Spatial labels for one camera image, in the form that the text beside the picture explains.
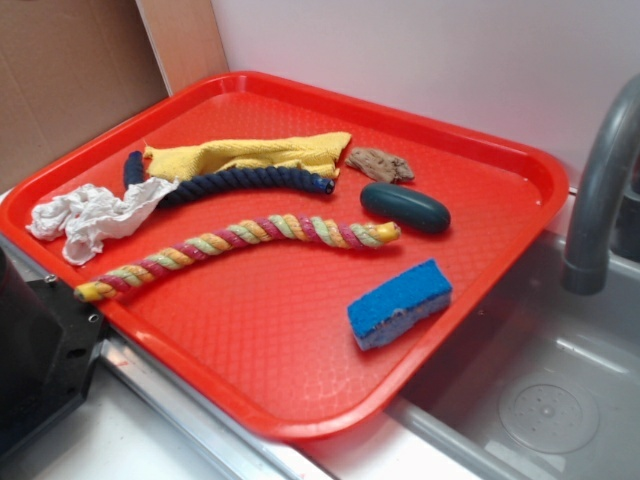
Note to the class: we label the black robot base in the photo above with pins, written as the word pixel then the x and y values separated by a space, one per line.
pixel 50 342

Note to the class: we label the blue sponge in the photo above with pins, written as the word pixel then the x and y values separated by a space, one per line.
pixel 384 314

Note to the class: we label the red plastic tray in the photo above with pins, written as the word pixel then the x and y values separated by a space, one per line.
pixel 263 331

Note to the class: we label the dark green oval soap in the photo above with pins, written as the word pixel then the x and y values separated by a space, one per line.
pixel 406 206

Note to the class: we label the yellow cloth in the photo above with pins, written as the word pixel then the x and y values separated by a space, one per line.
pixel 317 154

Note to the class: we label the brown crumpled rag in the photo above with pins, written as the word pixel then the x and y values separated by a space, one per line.
pixel 380 166

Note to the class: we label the white crumpled paper towel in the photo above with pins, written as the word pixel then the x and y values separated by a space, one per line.
pixel 89 215

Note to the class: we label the grey plastic sink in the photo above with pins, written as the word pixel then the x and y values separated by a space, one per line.
pixel 536 382

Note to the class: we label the grey faucet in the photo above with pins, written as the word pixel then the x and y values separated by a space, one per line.
pixel 605 215

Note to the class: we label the brown cardboard box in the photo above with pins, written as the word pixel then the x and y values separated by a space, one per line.
pixel 71 70

